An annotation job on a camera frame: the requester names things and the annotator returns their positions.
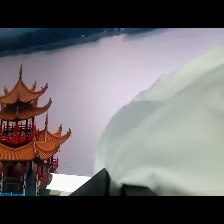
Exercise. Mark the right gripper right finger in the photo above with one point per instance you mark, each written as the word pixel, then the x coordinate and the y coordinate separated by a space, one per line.
pixel 135 190

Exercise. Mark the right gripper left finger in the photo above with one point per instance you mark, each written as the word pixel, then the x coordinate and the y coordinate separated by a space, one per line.
pixel 95 185

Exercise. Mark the white garment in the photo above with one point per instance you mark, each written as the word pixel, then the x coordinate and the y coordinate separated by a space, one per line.
pixel 166 133

